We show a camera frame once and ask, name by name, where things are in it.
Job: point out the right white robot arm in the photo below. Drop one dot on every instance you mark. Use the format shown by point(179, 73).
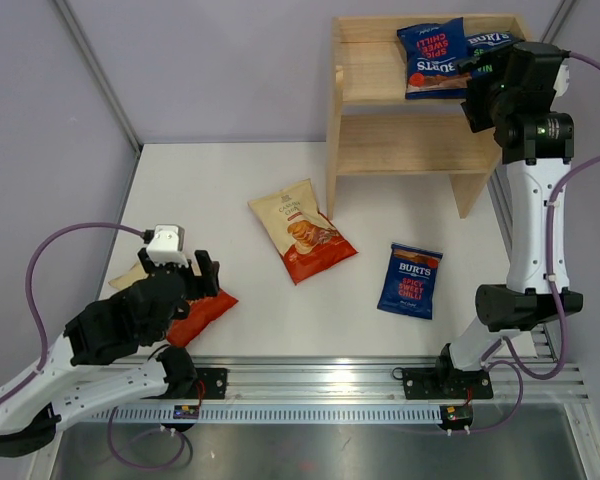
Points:
point(514, 100)

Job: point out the cream orange cassava bag left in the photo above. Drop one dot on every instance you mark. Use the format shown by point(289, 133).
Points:
point(202, 312)

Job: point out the blue burts chilli bag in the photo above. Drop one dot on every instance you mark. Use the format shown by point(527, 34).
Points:
point(410, 282)
point(432, 49)

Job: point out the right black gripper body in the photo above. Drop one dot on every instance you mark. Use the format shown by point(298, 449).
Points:
point(487, 99)

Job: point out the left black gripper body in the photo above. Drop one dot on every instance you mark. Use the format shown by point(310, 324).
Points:
point(147, 262)

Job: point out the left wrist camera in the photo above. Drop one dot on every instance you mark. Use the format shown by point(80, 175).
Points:
point(167, 245)

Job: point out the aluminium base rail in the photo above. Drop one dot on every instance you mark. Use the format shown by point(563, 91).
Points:
point(320, 390)

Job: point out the cream orange cassava chips bag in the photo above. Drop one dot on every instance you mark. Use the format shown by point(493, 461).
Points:
point(306, 240)

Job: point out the blue Burts sea salt bag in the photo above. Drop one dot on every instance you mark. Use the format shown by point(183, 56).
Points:
point(481, 43)

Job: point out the wooden two-tier shelf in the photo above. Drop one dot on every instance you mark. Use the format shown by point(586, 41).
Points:
point(372, 129)

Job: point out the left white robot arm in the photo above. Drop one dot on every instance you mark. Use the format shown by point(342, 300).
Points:
point(104, 332)

